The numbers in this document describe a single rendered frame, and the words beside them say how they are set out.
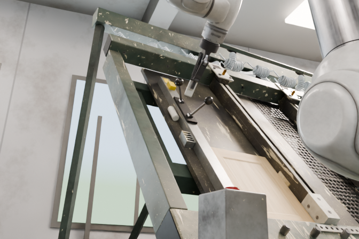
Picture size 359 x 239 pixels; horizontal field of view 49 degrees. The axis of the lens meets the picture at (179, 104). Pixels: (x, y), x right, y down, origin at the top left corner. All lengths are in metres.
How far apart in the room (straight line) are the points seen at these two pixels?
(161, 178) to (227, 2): 0.66
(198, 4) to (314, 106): 0.85
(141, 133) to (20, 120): 2.43
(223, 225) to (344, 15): 0.49
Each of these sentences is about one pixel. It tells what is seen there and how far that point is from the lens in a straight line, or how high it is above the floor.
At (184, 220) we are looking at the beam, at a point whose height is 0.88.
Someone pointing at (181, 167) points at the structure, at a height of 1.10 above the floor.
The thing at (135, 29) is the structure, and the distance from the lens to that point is 2.53.
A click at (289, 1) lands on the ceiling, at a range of 4.00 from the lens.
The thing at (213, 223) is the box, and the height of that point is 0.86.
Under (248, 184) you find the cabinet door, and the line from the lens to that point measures 1.49.
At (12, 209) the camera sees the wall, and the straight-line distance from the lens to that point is 3.57.
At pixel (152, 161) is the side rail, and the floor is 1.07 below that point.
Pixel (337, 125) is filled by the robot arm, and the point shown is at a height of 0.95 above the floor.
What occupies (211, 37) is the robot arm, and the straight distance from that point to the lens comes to 1.48.
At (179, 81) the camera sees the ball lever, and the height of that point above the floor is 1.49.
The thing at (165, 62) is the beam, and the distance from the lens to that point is 2.12.
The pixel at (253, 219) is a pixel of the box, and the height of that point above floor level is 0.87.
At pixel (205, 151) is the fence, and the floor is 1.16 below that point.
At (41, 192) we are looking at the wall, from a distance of 3.58.
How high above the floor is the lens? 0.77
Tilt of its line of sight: 22 degrees up
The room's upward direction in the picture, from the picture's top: 2 degrees clockwise
